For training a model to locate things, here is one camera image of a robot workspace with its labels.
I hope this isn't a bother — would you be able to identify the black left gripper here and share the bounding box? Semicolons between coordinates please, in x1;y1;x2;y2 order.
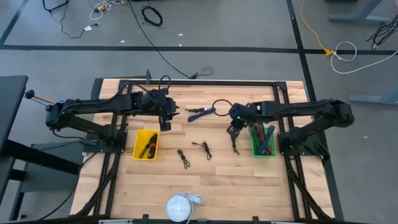
138;89;180;131

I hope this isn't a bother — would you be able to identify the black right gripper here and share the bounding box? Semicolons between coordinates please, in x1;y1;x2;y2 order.
226;103;254;141

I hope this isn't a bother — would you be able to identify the red and black tool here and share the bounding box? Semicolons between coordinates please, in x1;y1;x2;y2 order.
147;136;159;160

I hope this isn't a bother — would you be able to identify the green plastic basket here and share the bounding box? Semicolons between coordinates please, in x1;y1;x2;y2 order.
250;124;277;158

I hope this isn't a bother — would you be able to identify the yellow plastic basket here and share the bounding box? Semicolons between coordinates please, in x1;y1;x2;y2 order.
132;129;160;161

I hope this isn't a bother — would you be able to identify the white round dome lamp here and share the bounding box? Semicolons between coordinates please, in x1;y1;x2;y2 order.
165;194;191;223

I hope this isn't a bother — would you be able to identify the grey table foot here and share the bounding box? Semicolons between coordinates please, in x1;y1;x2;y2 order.
348;90;398;105

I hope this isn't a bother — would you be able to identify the black desk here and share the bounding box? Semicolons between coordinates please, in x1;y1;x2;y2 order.
0;74;81;222

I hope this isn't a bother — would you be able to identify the grey table leg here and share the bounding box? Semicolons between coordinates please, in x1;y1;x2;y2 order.
325;0;392;26

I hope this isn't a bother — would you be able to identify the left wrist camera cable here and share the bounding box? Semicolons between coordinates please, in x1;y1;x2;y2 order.
157;74;172;93

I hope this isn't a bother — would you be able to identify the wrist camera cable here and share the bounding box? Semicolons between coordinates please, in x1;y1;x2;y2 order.
212;98;234;118
157;74;172;93

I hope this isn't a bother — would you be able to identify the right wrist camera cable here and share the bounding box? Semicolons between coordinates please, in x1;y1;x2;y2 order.
212;98;234;118

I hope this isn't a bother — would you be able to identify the black aluminium rig frame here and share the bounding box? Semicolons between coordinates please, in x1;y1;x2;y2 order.
70;77;345;224

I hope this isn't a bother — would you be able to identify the grey looped cable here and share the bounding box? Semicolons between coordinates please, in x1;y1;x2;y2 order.
189;66;215;79

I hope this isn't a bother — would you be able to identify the long black floor cable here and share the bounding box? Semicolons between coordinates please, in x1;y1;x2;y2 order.
127;0;191;78

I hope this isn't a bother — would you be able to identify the white cable with inline switch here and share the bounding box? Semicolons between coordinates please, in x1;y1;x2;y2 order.
175;192;203;224

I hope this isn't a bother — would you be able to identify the black coiled floor cable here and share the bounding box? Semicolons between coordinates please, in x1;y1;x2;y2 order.
141;5;164;27

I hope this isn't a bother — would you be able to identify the thin black cable white plug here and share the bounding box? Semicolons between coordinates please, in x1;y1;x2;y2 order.
58;2;100;40

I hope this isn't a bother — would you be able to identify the yellow extension cord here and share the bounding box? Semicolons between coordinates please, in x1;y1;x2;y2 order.
300;0;335;57

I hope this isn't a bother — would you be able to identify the white and yellow cable bundle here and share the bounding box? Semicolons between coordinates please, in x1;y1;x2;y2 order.
89;0;128;21

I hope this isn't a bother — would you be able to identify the black power cable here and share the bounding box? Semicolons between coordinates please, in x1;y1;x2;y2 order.
39;149;97;220

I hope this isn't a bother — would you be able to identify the thin yellow cable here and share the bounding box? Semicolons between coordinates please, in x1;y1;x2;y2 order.
32;95;57;105

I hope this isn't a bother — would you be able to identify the white floor cable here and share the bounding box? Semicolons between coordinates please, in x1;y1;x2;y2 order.
330;40;398;75

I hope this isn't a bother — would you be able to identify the black floor cable loop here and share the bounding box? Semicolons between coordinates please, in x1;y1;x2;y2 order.
42;0;70;13

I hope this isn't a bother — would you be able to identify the black floor cable bundle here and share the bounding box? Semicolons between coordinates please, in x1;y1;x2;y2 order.
366;14;398;50

